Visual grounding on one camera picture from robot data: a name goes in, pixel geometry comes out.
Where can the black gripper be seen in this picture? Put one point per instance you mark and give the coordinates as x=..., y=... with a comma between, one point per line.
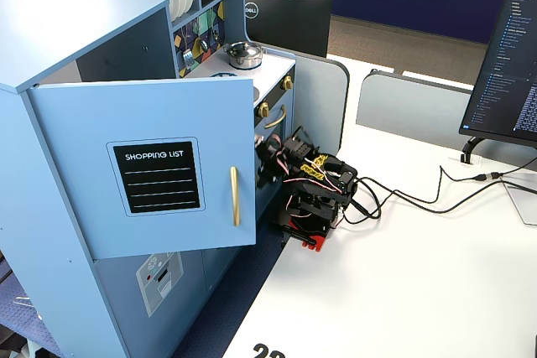
x=263, y=152

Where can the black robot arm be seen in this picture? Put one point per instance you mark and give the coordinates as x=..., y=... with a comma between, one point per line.
x=319, y=190

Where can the blue shopping list cabinet door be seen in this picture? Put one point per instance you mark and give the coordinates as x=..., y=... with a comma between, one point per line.
x=168, y=115

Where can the blue toy kitchen cabinet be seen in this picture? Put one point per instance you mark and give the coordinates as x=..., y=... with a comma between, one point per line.
x=63, y=22

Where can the gold stove knob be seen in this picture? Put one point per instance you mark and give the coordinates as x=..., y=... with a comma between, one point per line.
x=264, y=110
x=287, y=82

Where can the red table clamp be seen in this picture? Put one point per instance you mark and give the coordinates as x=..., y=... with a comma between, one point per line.
x=316, y=244

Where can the gray desk divider panel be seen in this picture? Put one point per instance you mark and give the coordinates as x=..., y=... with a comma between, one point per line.
x=319, y=98
x=411, y=110

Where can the steel pot with lid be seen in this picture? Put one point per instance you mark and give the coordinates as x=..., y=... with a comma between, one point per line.
x=242, y=54

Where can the metal toy spatula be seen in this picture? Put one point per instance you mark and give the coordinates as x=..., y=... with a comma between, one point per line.
x=187, y=56

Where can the metal toy ladle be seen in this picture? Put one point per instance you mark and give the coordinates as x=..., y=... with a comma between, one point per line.
x=203, y=44

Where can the blue ice dispenser door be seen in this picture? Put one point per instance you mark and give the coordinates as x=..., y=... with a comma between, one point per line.
x=155, y=291

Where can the black Dell monitor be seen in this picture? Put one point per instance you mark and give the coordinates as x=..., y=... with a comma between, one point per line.
x=289, y=22

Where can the gray laptop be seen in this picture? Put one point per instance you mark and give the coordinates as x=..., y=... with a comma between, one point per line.
x=522, y=203

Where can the black monitor showing code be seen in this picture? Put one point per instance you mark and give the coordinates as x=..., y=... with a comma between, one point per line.
x=503, y=64

